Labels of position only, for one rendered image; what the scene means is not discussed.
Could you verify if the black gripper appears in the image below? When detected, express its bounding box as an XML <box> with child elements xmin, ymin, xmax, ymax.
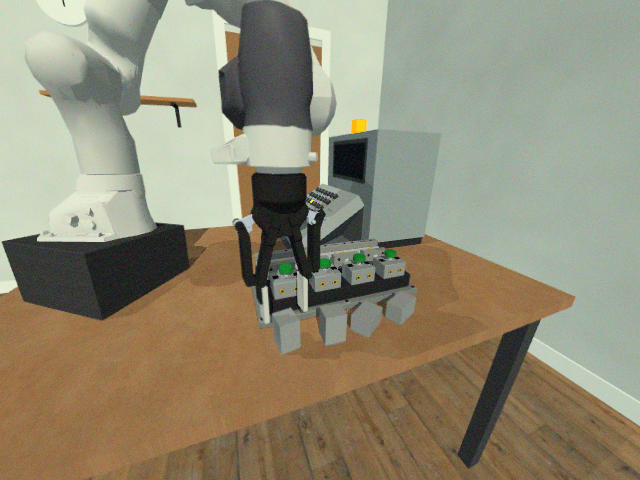
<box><xmin>233</xmin><ymin>172</ymin><xmax>324</xmax><ymax>324</ymax></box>

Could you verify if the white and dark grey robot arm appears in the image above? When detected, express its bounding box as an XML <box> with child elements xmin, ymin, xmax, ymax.
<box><xmin>25</xmin><ymin>0</ymin><xmax>337</xmax><ymax>242</ymax></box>

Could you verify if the grey control cabinet with keypad desk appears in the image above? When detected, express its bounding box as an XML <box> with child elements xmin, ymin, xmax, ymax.
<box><xmin>306</xmin><ymin>119</ymin><xmax>441</xmax><ymax>248</ymax></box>

